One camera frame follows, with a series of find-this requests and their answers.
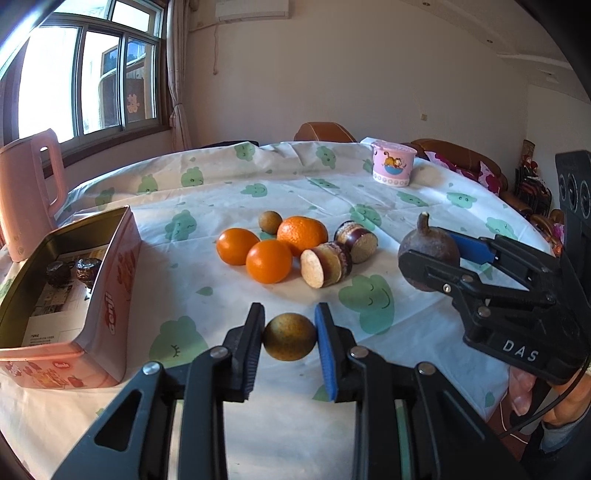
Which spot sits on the orange mandarin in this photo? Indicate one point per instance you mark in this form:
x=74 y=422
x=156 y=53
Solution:
x=269 y=261
x=238 y=246
x=302 y=233

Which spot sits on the white green-cloud tablecloth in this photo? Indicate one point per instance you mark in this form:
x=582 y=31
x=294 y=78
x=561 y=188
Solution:
x=207 y=184

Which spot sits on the white air conditioner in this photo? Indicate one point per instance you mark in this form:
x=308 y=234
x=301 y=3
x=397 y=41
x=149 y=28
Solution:
x=254 y=9

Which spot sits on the wooden chair back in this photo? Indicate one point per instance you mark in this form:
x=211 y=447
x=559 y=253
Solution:
x=325 y=131

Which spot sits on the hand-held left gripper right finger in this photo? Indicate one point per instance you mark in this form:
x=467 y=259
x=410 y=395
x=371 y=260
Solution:
x=325 y=355

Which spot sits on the floral cushion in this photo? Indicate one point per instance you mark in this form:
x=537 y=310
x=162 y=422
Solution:
x=485 y=177

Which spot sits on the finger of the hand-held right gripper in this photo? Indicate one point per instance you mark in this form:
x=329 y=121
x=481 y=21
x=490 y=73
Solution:
x=429 y=267
x=473 y=249

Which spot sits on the brown leather sofa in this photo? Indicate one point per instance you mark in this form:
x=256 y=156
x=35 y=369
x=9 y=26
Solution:
x=455 y=150

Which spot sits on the person's right forearm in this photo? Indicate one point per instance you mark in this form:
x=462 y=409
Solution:
x=561 y=436

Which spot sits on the beige tied curtain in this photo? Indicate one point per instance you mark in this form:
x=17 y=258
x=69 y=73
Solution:
x=178 y=69

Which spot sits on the pink printed cup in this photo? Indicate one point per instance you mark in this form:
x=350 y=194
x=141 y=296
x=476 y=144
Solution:
x=392 y=166

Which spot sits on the person's right hand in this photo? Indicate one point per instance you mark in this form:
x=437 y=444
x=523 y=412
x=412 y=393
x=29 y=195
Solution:
x=519 y=392

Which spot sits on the dark cluttered rack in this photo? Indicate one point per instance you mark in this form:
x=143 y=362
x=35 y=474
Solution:
x=533 y=184

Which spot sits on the cut purple passion fruit half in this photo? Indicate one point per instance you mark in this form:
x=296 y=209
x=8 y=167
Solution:
x=323 y=265
x=362 y=247

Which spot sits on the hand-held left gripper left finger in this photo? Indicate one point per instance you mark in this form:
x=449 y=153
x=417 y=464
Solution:
x=251 y=350

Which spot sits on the brown longan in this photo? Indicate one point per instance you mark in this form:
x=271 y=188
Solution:
x=290 y=337
x=270 y=222

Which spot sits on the pink electric kettle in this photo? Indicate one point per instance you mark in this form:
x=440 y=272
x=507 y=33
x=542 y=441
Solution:
x=23 y=198

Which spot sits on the printed paper lining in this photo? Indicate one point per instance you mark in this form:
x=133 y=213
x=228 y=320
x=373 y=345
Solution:
x=51 y=323

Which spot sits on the sliding glass window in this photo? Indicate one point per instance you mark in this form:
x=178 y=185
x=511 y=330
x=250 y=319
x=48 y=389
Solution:
x=99 y=83

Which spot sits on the pink tin box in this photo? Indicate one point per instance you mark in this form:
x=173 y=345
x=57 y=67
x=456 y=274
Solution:
x=106 y=323

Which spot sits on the dark brown mangosteen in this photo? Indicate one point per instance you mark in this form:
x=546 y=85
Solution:
x=427 y=237

